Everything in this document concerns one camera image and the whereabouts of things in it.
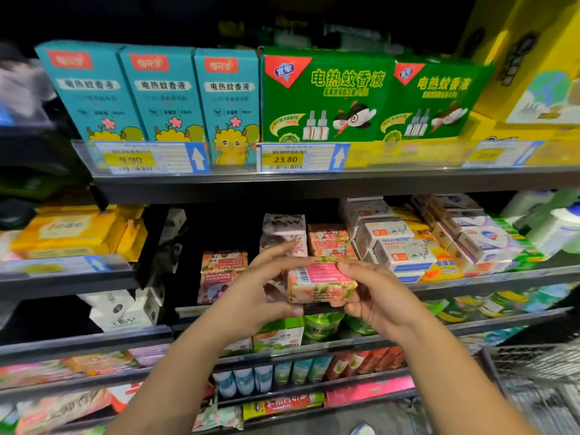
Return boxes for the person's right hand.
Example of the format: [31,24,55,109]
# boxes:
[337,260,436,345]

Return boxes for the person's left hand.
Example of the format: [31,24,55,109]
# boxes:
[213,242,318,345]

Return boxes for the stack of white orange soap boxes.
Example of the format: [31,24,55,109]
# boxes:
[343,196,438,285]

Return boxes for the stack of yellow soap boxes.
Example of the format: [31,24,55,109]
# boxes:
[394,208,465,283]

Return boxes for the stack of white purple soap boxes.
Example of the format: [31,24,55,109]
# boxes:
[412,193,522,272]

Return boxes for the stack of green soap boxes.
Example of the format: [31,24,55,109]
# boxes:
[494,217,549,268]

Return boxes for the white hand sanitizer bottle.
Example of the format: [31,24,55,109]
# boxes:
[501,188,554,223]
[528,204,580,259]

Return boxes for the stack of yellow soap cartons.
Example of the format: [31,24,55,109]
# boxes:
[11,205,148,263]

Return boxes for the person's right forearm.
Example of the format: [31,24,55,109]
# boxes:
[399,317,540,435]

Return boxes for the person's left forearm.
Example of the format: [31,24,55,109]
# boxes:
[109,321,259,435]

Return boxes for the green white carton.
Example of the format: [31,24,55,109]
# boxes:
[222,335,255,357]
[252,317,306,352]

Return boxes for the row of red tubes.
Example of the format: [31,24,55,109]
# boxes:
[324,347,406,381]

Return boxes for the row of blue white tubes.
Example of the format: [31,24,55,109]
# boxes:
[213,358,329,399]

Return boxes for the pink flat pack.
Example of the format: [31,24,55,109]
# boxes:
[324,374,416,408]

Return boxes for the teal packets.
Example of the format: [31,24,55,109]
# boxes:
[457,326,522,350]

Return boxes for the yellow red flat pack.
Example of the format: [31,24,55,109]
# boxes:
[242,391,326,421]

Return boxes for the white floral packet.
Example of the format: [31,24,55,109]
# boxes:
[192,398,244,431]

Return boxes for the white printed small cartons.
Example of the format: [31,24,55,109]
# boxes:
[80,287,164,334]

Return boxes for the white blue price tag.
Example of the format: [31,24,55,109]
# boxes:
[464,138,545,169]
[95,141,211,176]
[256,142,351,173]

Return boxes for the red white packet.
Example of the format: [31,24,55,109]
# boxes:
[107,380,146,413]

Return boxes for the row of pink orange packets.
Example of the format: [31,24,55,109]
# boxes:
[0,344,173,388]

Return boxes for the flat yellow box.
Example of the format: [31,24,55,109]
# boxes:
[457,111,580,164]

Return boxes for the teal box yellow cartoon print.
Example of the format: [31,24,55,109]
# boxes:
[193,47,264,169]

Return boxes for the white blue price strip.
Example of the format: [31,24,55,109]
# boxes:
[0,255,132,277]

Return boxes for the green box mosquito print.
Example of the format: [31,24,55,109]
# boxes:
[376,57,497,143]
[261,50,398,146]

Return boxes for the teal box pink flower print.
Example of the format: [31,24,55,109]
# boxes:
[34,40,146,143]
[118,45,210,143]

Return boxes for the pile of colourful packets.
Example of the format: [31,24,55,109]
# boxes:
[0,387,114,435]

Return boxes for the dark green packets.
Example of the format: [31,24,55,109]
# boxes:
[0,172,83,205]

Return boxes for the row of dark green packs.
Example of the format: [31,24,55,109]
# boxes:
[213,18,400,58]

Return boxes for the large yellow box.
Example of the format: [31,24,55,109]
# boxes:
[453,0,580,127]

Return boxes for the stack of white plastic packs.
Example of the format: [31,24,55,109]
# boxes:
[0,45,56,127]

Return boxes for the wire basket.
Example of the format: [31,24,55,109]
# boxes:
[480,340,580,435]

